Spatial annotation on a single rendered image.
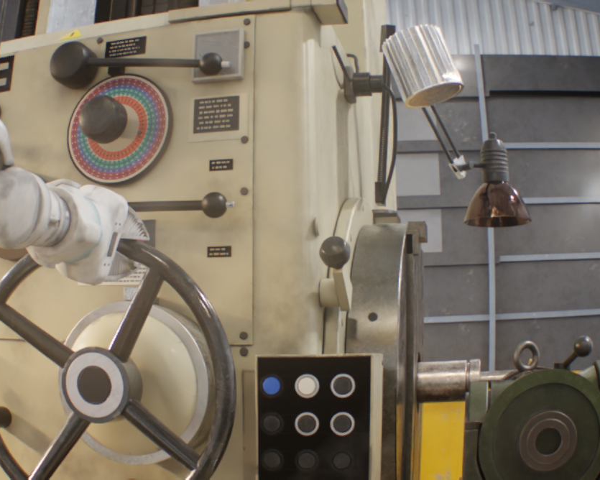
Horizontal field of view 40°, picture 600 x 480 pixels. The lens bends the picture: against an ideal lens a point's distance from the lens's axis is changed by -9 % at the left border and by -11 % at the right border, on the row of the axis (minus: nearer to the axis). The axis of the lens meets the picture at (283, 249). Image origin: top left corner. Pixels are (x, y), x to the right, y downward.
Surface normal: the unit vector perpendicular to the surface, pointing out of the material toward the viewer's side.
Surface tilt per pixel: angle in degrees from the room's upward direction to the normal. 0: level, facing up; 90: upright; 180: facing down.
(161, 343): 68
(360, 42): 90
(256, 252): 90
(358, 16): 90
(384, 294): 58
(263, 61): 90
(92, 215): 77
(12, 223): 112
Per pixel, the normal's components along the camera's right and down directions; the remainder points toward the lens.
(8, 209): 0.87, 0.26
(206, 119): -0.22, -0.12
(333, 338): -0.22, -0.35
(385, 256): -0.15, -0.81
